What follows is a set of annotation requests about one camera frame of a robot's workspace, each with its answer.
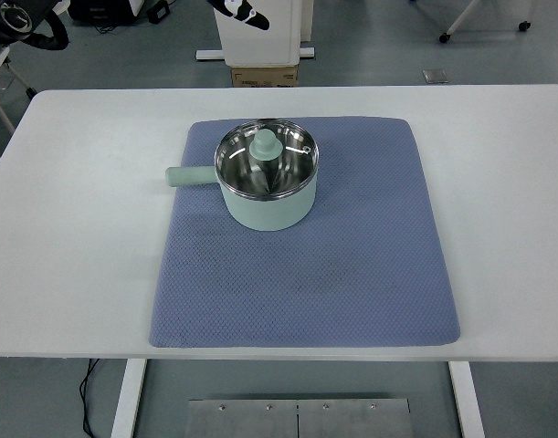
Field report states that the glass lid with green knob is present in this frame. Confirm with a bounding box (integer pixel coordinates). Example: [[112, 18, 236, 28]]
[[213, 119, 320, 202]]

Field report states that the black and white machine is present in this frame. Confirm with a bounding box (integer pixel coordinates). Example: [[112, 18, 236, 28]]
[[67, 0, 145, 24]]

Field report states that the white pedestal cabinet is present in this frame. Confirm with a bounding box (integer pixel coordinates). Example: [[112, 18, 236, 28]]
[[195, 0, 316, 68]]

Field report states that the brown cardboard box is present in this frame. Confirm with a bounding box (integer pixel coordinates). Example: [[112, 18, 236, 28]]
[[230, 64, 300, 89]]

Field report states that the blue textured mat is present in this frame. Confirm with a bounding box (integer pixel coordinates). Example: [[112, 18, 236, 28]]
[[149, 116, 462, 349]]

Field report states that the green pot with handle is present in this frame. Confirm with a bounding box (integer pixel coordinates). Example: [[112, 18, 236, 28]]
[[163, 119, 320, 233]]

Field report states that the white wheeled cart frame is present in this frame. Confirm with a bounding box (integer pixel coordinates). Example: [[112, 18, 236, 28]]
[[408, 0, 533, 45]]

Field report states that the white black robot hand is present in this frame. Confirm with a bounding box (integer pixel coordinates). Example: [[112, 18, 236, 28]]
[[205, 0, 271, 32]]

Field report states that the black floor cable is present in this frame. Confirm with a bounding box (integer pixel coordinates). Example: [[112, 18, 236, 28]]
[[79, 359, 101, 438]]

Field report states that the white table leg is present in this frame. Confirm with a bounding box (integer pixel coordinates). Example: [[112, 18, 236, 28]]
[[447, 361, 487, 438], [110, 359, 148, 438]]

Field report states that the small black box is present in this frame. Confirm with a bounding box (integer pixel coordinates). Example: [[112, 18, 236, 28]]
[[145, 0, 173, 25]]

